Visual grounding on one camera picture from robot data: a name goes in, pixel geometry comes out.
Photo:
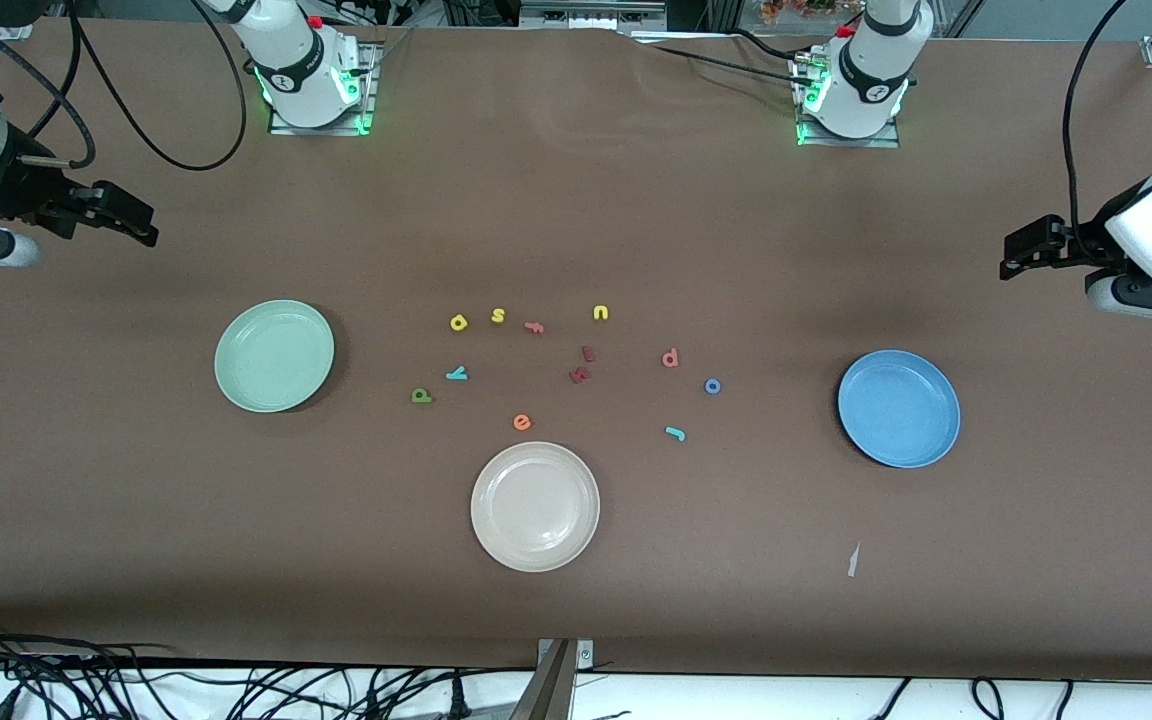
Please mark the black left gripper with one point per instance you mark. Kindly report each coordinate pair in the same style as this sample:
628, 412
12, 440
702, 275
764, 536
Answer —
1079, 243

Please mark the grey metal box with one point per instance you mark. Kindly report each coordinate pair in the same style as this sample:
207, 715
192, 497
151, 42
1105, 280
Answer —
591, 12

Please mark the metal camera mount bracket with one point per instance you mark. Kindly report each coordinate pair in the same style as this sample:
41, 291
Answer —
558, 680

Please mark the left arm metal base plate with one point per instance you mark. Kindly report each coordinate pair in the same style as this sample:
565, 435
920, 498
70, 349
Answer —
886, 140

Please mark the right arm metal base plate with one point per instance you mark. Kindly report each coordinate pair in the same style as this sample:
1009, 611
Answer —
281, 125

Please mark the brown table cover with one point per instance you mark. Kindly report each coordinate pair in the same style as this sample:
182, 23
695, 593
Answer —
576, 200

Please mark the metal corner bracket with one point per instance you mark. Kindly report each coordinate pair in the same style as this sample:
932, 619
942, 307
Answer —
14, 27

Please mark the small grey paper scrap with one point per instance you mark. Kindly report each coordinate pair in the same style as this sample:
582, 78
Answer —
853, 560

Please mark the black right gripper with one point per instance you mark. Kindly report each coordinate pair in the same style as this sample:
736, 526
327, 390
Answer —
20, 192

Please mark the beige plate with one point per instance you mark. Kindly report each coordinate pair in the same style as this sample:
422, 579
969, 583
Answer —
535, 506

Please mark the blue plate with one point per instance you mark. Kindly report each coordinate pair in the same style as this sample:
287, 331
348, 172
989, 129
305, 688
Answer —
899, 408

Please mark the orange decorative objects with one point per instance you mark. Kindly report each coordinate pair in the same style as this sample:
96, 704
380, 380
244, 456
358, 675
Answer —
801, 8

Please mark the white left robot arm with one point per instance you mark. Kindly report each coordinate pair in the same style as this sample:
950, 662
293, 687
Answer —
866, 80

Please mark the green plate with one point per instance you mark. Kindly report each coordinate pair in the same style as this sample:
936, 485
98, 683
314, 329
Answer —
274, 356

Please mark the dark red letter k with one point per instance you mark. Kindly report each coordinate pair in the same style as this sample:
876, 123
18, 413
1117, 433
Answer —
579, 375

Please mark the salmon letter d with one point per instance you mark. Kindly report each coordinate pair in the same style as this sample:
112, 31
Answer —
670, 358

